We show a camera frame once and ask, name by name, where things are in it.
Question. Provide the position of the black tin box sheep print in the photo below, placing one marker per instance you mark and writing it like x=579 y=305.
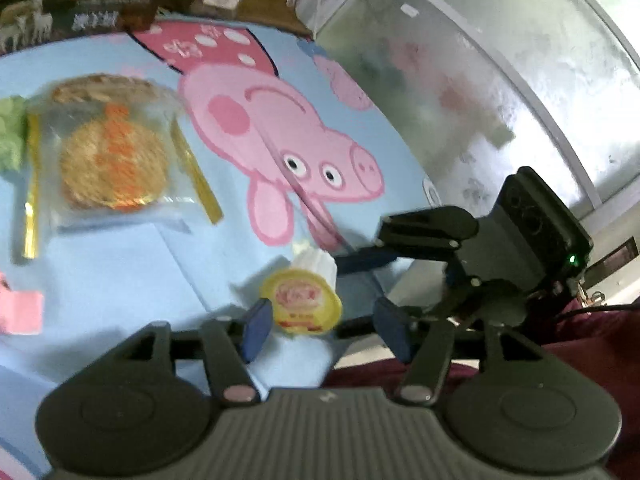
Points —
x=75 y=10

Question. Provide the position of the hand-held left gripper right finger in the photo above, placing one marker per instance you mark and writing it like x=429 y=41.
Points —
x=392 y=327

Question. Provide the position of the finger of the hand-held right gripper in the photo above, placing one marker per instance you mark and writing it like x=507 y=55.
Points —
x=365 y=259
x=425 y=227

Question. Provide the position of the dark red clothing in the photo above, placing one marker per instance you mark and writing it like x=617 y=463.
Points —
x=590 y=360

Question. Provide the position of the light green crinkled packet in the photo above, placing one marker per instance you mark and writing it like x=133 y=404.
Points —
x=10 y=135

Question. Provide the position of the pink candy carton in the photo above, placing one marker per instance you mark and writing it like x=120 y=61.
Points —
x=20 y=310

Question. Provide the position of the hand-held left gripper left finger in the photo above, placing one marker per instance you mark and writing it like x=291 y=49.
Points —
x=257 y=330

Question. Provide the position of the frosted glass sliding door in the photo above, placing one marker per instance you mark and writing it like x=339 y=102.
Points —
x=450 y=60

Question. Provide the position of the yellow lid jelly cup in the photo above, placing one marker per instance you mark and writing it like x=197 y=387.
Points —
x=300 y=302

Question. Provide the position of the clear cookie packet gold edges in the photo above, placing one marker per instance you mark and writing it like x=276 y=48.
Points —
x=115 y=160

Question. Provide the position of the cartoon pig printed bed sheet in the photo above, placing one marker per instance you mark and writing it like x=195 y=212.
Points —
x=125 y=285

